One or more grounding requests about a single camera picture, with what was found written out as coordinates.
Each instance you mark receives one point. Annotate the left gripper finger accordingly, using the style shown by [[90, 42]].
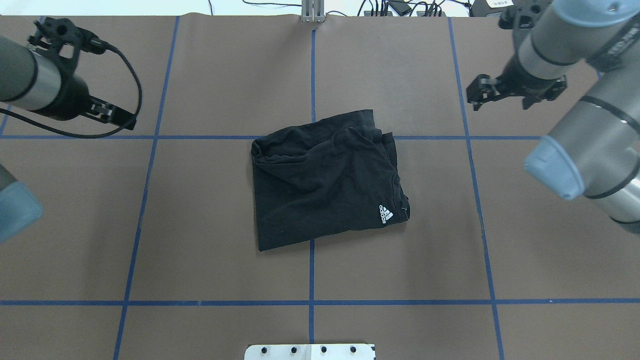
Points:
[[126, 120]]

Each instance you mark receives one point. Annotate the black printed t-shirt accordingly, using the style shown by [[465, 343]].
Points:
[[324, 178]]

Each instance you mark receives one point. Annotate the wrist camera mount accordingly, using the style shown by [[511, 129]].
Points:
[[62, 37], [522, 14]]

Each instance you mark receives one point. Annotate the blue tape grid lines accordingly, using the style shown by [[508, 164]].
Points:
[[147, 247]]

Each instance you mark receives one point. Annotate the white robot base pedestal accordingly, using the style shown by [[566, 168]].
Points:
[[311, 351]]

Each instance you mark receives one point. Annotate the aluminium frame post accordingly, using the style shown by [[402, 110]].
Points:
[[313, 11]]

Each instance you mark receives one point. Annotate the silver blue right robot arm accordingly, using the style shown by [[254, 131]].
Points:
[[590, 151]]

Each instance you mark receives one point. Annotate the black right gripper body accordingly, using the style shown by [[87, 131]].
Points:
[[520, 81]]

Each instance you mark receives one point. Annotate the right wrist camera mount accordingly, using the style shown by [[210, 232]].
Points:
[[522, 14]]

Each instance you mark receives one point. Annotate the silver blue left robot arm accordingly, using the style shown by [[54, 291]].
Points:
[[42, 82]]

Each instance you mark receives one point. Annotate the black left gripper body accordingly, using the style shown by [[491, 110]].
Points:
[[74, 103]]

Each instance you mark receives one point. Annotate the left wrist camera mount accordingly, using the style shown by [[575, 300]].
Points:
[[62, 37]]

